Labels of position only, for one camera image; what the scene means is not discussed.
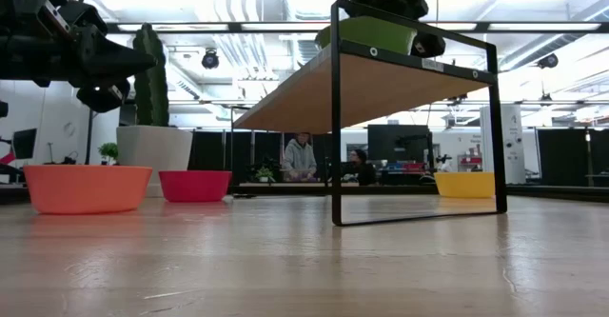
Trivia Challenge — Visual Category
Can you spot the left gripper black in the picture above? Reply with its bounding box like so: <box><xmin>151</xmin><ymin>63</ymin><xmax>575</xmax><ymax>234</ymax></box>
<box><xmin>0</xmin><ymin>0</ymin><xmax>159</xmax><ymax>114</ymax></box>

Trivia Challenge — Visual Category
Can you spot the green mini bowl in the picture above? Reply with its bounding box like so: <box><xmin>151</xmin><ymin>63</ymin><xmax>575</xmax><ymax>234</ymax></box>
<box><xmin>314</xmin><ymin>15</ymin><xmax>419</xmax><ymax>55</ymax></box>

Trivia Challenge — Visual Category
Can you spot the orange mini bowl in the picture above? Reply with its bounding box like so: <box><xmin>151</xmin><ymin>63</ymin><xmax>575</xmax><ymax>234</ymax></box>
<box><xmin>22</xmin><ymin>164</ymin><xmax>154</xmax><ymax>215</ymax></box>

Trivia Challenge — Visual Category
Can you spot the red mini bowl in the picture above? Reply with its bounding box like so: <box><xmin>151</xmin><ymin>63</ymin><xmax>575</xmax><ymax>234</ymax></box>
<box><xmin>158</xmin><ymin>169</ymin><xmax>233</xmax><ymax>204</ymax></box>

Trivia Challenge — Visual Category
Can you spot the yellow mini bowl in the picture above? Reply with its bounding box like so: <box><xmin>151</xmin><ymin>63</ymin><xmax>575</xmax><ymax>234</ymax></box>
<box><xmin>433</xmin><ymin>171</ymin><xmax>496</xmax><ymax>200</ymax></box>

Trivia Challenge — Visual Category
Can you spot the green cactus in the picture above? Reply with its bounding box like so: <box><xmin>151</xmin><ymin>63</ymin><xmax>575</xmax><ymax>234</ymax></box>
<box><xmin>131</xmin><ymin>22</ymin><xmax>170</xmax><ymax>128</ymax></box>

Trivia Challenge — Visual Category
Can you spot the thin black pole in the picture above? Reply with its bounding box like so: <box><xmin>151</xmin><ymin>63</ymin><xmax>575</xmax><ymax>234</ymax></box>
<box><xmin>85</xmin><ymin>109</ymin><xmax>95</xmax><ymax>166</ymax></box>

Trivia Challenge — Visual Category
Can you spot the white hexagonal plant pot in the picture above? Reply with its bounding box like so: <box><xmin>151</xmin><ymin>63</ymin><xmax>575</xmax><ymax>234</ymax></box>
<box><xmin>115</xmin><ymin>125</ymin><xmax>194</xmax><ymax>198</ymax></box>

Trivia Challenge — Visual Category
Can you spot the black ceiling spotlight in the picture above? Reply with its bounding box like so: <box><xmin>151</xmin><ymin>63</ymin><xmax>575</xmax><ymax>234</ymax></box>
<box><xmin>537</xmin><ymin>52</ymin><xmax>560</xmax><ymax>69</ymax></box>
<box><xmin>201</xmin><ymin>49</ymin><xmax>221</xmax><ymax>70</ymax></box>

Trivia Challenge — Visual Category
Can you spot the small black monitor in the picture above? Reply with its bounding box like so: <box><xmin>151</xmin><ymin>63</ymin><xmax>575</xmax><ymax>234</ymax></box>
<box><xmin>11</xmin><ymin>128</ymin><xmax>38</xmax><ymax>161</ymax></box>

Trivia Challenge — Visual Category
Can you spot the black overhead light bar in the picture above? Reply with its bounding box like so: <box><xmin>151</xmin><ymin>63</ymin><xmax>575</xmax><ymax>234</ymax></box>
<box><xmin>105</xmin><ymin>20</ymin><xmax>609</xmax><ymax>34</ymax></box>

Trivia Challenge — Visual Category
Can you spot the black partition panel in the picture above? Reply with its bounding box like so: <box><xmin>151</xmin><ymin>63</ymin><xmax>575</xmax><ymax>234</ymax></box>
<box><xmin>537</xmin><ymin>129</ymin><xmax>609</xmax><ymax>188</ymax></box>
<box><xmin>187</xmin><ymin>130</ymin><xmax>286</xmax><ymax>171</ymax></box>

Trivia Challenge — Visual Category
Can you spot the large black monitor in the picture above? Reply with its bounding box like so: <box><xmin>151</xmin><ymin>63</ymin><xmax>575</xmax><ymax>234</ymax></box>
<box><xmin>366</xmin><ymin>124</ymin><xmax>432</xmax><ymax>164</ymax></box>

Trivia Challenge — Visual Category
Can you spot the person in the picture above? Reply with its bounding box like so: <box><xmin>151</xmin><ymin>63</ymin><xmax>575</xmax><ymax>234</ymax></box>
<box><xmin>348</xmin><ymin>149</ymin><xmax>378</xmax><ymax>187</ymax></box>
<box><xmin>283</xmin><ymin>132</ymin><xmax>319</xmax><ymax>183</ymax></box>

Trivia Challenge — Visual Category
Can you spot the white cylindrical column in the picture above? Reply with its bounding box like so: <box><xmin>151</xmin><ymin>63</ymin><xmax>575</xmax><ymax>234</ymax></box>
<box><xmin>479</xmin><ymin>104</ymin><xmax>527</xmax><ymax>186</ymax></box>

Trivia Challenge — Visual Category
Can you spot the small potted green plant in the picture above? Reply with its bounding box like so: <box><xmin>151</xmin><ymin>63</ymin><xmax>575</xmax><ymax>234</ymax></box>
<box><xmin>254</xmin><ymin>166</ymin><xmax>276</xmax><ymax>184</ymax></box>

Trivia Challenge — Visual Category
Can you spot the wooden shelf black metal frame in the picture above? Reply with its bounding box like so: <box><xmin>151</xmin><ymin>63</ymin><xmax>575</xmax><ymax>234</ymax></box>
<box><xmin>231</xmin><ymin>0</ymin><xmax>508</xmax><ymax>228</ymax></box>

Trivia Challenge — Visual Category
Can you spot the black aluminium table frame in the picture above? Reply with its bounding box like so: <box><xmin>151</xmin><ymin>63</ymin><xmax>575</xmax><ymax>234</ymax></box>
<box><xmin>0</xmin><ymin>181</ymin><xmax>609</xmax><ymax>204</ymax></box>

